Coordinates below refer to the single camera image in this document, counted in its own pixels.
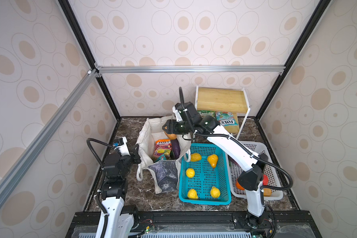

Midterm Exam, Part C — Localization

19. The yellow lemon bottom right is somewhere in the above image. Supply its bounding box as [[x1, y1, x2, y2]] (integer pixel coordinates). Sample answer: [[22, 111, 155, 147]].
[[210, 186, 221, 199]]

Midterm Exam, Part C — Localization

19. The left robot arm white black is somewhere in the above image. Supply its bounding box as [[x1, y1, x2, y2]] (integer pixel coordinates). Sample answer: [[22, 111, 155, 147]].
[[96, 144, 141, 238]]

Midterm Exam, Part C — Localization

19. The orange fruit candy bag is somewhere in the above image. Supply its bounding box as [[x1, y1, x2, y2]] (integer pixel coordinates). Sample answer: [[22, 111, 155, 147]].
[[153, 139, 172, 161]]

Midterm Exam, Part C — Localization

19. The white plastic basket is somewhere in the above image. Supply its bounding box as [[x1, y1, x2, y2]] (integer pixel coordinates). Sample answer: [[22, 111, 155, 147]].
[[228, 141, 283, 201]]

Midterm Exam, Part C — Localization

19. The silver aluminium crossbar left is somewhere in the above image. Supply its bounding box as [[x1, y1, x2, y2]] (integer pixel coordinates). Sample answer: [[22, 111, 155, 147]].
[[0, 68, 99, 209]]

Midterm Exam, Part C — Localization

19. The yellow lemon bottom left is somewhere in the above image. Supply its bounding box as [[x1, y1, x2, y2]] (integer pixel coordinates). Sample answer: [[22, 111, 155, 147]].
[[187, 189, 198, 200]]

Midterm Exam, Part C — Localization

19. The yellow pear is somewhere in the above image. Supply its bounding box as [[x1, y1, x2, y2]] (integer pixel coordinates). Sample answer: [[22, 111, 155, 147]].
[[207, 154, 219, 169]]

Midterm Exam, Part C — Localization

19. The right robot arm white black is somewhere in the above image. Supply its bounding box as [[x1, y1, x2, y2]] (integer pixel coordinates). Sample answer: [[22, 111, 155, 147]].
[[162, 102, 265, 218]]

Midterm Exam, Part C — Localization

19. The teal mint candy bag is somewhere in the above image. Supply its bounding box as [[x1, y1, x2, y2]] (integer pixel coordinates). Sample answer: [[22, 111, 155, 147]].
[[155, 154, 167, 162]]

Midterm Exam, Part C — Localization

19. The silver aluminium crossbar back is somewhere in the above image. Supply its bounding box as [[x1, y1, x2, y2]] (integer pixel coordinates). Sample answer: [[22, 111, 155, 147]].
[[97, 65, 286, 74]]

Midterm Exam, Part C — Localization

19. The teal Fox's candy bag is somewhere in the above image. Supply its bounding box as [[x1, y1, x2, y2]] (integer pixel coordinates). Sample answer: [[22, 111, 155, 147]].
[[215, 111, 239, 127]]

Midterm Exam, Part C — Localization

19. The black corner frame post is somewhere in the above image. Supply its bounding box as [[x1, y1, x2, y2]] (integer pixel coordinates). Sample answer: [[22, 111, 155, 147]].
[[255, 0, 332, 122], [58, 0, 122, 121]]

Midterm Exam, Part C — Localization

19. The yellow lemon upper left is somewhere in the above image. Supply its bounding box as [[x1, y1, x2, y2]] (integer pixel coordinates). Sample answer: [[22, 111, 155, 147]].
[[190, 153, 202, 162]]

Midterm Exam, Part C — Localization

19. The green lemon candy bag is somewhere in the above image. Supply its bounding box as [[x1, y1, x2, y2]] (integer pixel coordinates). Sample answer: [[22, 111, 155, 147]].
[[198, 110, 216, 118]]

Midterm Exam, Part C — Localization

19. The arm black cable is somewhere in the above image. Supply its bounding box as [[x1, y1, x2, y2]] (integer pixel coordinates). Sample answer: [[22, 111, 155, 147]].
[[178, 86, 294, 191], [86, 138, 117, 209]]

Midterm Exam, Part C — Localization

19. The black corner frame post right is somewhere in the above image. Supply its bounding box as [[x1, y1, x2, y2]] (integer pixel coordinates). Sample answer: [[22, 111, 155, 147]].
[[255, 0, 332, 122]]

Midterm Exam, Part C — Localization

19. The cream canvas grocery bag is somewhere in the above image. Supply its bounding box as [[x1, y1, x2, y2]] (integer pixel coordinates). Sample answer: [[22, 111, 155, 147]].
[[136, 116, 191, 194]]

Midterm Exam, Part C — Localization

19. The orange bell pepper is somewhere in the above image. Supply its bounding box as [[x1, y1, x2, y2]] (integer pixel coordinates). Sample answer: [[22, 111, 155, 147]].
[[236, 180, 245, 190]]

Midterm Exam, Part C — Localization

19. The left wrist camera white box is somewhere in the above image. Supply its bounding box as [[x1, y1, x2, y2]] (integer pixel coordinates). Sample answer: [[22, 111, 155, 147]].
[[113, 136, 130, 156]]

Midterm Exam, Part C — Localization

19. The red tomato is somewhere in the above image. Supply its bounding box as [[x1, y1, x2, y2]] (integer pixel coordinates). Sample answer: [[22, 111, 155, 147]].
[[263, 175, 269, 186]]

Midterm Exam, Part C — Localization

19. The teal plastic basket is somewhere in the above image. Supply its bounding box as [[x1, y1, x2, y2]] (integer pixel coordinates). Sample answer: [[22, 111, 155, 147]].
[[179, 143, 232, 206]]

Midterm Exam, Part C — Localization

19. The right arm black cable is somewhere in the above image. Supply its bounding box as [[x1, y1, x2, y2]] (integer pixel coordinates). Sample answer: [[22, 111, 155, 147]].
[[178, 86, 294, 191]]

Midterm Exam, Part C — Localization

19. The silver aluminium crossbar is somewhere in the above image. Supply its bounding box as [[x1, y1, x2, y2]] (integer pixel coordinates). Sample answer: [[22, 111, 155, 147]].
[[97, 65, 286, 74], [0, 68, 99, 209]]

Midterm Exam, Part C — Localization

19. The white wire wooden shelf rack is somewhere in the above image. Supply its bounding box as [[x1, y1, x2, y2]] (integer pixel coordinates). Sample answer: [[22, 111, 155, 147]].
[[195, 85, 250, 139]]

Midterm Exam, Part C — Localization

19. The yellow orange mango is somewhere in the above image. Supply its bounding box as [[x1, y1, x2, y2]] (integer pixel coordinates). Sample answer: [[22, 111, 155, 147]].
[[263, 188, 272, 197]]

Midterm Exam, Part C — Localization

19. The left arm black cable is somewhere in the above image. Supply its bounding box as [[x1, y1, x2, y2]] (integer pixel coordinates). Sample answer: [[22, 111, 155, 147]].
[[86, 138, 117, 209]]

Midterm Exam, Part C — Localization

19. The black corner frame post left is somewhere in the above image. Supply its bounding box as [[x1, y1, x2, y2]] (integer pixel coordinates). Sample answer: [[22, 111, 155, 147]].
[[58, 0, 122, 121]]

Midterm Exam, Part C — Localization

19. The yellow lemon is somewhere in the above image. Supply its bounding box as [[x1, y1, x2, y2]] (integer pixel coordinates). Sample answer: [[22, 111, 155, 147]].
[[190, 153, 202, 162], [210, 186, 221, 199], [187, 189, 198, 200], [185, 168, 195, 178]]

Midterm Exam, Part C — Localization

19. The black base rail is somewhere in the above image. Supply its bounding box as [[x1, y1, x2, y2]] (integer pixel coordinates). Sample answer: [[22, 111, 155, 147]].
[[66, 210, 322, 238]]

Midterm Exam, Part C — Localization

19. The yellow lemon middle left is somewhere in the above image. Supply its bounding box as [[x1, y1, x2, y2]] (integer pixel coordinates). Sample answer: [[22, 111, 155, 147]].
[[185, 168, 195, 178]]

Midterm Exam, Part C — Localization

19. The brown potato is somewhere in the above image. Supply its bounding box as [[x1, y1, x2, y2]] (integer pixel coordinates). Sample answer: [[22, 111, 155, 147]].
[[165, 133, 177, 140]]

